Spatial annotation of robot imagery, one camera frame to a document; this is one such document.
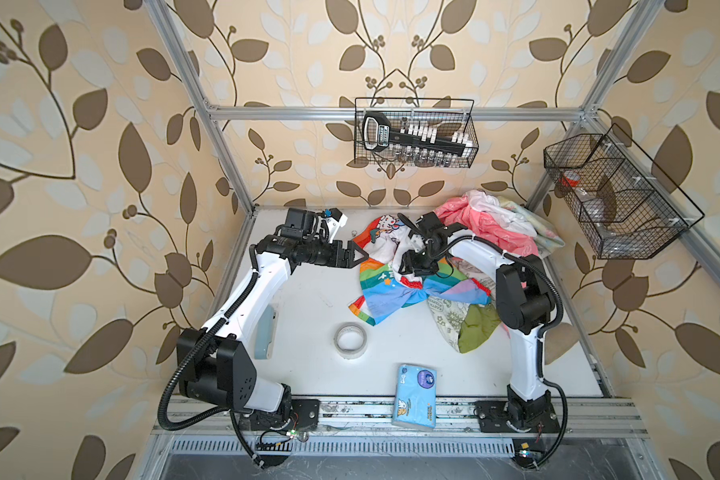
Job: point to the clear tape roll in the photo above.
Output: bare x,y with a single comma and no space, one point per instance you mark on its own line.
350,341

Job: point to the red cap clear bottle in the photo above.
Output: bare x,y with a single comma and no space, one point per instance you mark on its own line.
586,206

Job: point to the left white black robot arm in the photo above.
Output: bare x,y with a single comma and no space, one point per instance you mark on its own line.
215,372

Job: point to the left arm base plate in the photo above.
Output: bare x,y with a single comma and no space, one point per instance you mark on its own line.
300,414

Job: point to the pink patterned cloth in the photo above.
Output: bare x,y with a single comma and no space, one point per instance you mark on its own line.
483,225

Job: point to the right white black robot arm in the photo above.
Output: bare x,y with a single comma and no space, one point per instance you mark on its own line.
526,300

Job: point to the pastel floral cloth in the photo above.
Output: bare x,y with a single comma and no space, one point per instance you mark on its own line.
546,237

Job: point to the black white tool set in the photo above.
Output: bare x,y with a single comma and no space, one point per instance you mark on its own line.
393,134

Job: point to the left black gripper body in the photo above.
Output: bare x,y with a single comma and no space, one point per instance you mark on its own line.
318,251

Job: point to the back black wire basket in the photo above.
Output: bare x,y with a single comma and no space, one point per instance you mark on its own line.
419,104

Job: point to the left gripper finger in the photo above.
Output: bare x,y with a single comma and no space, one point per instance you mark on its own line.
353,246
352,263

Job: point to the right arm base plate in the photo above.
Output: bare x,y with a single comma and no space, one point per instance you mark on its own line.
493,418

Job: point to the black wire basket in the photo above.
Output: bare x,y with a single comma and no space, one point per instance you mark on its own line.
645,208
419,104

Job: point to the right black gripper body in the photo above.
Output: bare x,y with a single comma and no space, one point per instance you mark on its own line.
422,261

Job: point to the rainbow striped cloth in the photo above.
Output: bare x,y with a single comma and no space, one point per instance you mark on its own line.
385,290

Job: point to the olive green cloth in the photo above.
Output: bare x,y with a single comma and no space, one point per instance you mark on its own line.
479,324

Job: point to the cream green patterned cloth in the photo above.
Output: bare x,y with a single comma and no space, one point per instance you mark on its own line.
449,314

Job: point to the aluminium frame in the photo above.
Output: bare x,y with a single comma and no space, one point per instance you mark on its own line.
603,117

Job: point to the white cloth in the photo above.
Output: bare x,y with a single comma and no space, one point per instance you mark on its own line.
505,218

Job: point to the blue tissue pack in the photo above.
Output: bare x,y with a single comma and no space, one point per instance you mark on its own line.
415,402

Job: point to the right black wire basket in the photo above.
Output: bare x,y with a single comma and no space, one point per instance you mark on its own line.
645,208

